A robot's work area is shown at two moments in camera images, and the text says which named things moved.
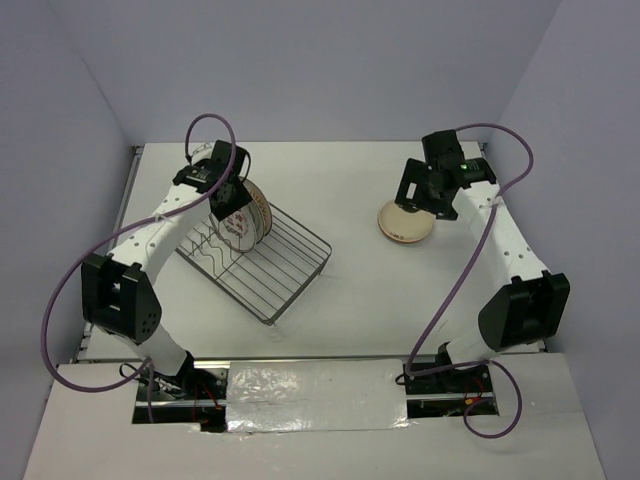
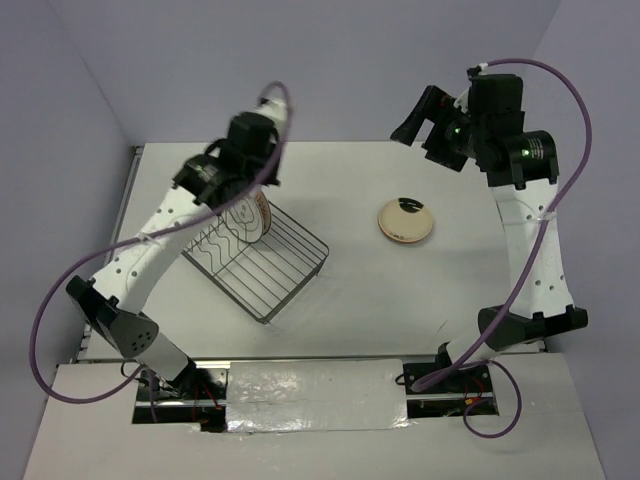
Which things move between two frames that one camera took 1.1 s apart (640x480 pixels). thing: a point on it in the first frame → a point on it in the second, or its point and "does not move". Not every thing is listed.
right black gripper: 416,172 → 434,105
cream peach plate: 402,226 does not move
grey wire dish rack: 270,277 does not move
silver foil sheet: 321,395 does not move
